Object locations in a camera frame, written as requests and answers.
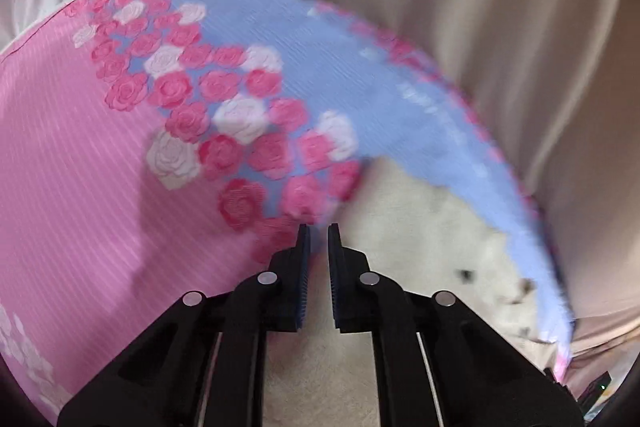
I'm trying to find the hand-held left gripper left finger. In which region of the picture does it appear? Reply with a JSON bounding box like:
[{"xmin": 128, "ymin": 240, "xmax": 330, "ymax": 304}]
[{"xmin": 56, "ymin": 223, "xmax": 312, "ymax": 427}]

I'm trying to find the beige draped cloth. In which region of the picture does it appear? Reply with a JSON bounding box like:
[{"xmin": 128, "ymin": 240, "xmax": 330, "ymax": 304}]
[{"xmin": 174, "ymin": 0, "xmax": 640, "ymax": 400}]

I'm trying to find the white pillow insert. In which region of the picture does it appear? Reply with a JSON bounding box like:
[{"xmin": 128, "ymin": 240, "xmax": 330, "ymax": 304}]
[{"xmin": 260, "ymin": 156, "xmax": 568, "ymax": 427}]

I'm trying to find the pink blue rose-print blanket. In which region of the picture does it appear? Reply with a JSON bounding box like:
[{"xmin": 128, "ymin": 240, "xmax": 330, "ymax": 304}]
[{"xmin": 0, "ymin": 0, "xmax": 576, "ymax": 427}]

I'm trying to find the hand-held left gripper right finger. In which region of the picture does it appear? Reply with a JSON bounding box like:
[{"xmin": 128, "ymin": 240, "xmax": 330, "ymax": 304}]
[{"xmin": 327, "ymin": 223, "xmax": 586, "ymax": 427}]

